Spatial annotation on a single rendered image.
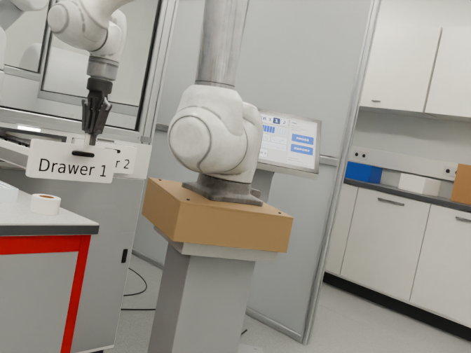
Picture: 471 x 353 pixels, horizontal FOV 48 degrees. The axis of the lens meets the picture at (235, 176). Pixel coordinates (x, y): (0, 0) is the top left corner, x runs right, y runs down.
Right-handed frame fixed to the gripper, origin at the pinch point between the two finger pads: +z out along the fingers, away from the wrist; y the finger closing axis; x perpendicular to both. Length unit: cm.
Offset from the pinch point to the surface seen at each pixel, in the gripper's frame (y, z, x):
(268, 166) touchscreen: -5, -2, -86
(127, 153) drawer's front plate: 29.1, 3.3, -38.5
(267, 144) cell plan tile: 0, -11, -89
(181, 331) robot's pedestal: -44, 44, -8
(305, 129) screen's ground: -6, -21, -107
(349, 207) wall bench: 60, 26, -296
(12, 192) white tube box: -7.2, 14.5, 25.7
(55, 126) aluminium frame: 30.6, -2.8, -6.0
